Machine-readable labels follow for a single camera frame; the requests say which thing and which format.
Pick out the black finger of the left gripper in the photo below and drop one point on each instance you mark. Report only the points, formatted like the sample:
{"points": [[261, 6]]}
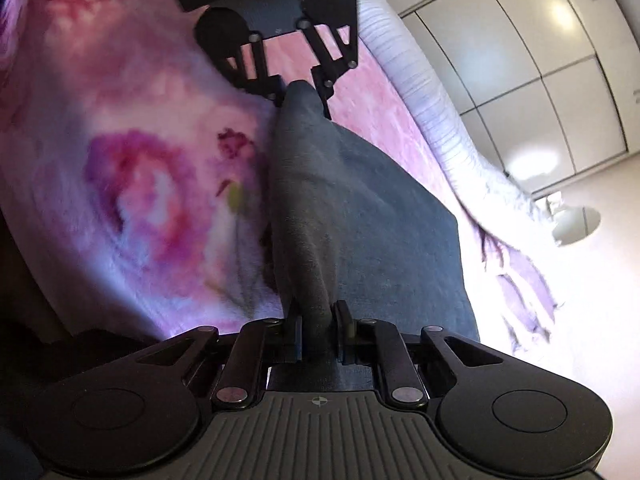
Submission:
{"points": [[329, 70], [233, 66]]}

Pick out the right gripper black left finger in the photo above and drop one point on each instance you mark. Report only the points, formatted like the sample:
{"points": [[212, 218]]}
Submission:
{"points": [[284, 339]]}

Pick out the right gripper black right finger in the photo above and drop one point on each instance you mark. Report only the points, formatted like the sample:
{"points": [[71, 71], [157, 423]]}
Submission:
{"points": [[356, 339]]}

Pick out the dark grey garment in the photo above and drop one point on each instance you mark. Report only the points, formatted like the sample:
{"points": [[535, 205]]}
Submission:
{"points": [[348, 223]]}

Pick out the pink floral bed blanket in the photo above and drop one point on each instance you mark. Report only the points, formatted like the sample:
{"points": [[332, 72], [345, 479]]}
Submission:
{"points": [[133, 177]]}

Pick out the white striped duvet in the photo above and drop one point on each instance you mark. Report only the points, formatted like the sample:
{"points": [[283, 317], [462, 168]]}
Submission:
{"points": [[498, 205]]}

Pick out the white wardrobe with doors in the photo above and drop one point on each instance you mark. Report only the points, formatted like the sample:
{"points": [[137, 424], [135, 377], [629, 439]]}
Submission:
{"points": [[547, 89]]}

